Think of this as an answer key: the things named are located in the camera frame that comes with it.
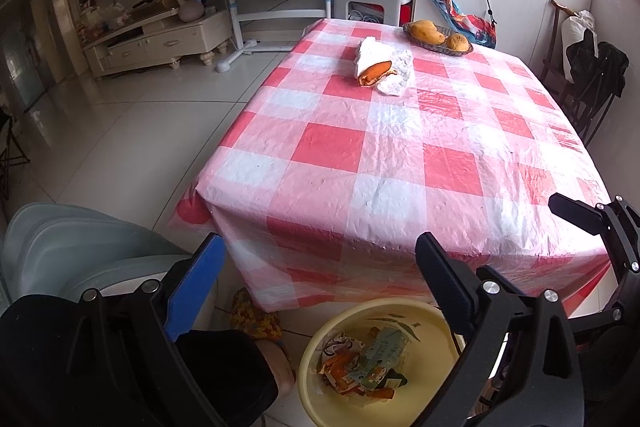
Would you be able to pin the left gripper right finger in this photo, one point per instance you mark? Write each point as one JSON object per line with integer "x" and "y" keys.
{"x": 453, "y": 285}

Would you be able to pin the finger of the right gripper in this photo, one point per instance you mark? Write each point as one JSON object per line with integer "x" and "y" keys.
{"x": 588, "y": 219}

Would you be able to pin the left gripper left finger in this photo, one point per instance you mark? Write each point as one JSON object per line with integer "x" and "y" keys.
{"x": 185, "y": 301}

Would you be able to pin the blue drink carton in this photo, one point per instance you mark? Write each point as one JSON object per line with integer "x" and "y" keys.
{"x": 379, "y": 357}

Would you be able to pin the red snack wrapper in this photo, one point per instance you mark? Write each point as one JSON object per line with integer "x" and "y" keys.
{"x": 339, "y": 357}

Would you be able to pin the yellow plastic basin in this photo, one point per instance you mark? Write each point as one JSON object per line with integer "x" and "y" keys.
{"x": 428, "y": 359}

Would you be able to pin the dark wooden chair with clothes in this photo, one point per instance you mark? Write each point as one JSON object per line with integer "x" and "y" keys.
{"x": 585, "y": 75}

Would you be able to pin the pink checkered tablecloth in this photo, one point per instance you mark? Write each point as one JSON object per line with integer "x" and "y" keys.
{"x": 320, "y": 188}

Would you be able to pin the light green chair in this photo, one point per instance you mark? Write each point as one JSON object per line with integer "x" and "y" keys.
{"x": 63, "y": 250}

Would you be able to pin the small yellow fruit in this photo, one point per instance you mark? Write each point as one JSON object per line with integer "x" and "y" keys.
{"x": 457, "y": 43}

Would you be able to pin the woven fruit basket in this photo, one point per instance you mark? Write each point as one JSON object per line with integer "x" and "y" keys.
{"x": 442, "y": 49}

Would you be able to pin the orange peel in bag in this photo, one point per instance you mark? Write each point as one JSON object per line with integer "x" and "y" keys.
{"x": 373, "y": 74}

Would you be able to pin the cream tv cabinet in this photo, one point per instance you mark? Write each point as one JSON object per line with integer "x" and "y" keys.
{"x": 162, "y": 39}

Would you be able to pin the white plastic bag on table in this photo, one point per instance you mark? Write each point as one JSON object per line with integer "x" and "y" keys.
{"x": 371, "y": 51}

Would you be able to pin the pink kettlebell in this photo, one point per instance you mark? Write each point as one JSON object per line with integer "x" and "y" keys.
{"x": 190, "y": 10}

